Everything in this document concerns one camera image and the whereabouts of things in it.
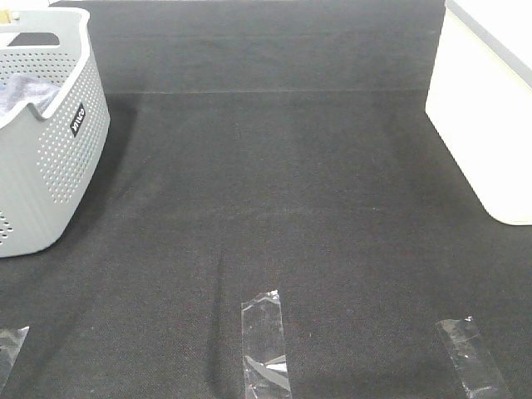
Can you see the middle clear tape strip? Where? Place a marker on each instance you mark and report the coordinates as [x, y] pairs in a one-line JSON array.
[[263, 348]]

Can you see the left clear tape strip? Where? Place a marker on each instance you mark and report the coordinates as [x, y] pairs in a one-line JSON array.
[[11, 341]]

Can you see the grey-blue towel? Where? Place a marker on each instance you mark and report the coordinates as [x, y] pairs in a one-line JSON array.
[[22, 89]]

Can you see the grey perforated laundry basket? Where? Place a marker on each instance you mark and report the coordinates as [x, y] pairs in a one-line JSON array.
[[45, 170]]

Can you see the clear tape strip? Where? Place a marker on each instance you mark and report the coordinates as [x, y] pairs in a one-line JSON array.
[[11, 341], [263, 348], [471, 358]]

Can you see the black basket label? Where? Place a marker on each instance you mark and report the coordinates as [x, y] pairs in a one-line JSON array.
[[77, 120]]

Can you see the cream basket with grey rim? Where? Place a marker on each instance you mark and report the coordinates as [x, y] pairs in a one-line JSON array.
[[479, 101]]

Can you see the right clear tape strip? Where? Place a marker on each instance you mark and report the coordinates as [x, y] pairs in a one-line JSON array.
[[471, 358]]

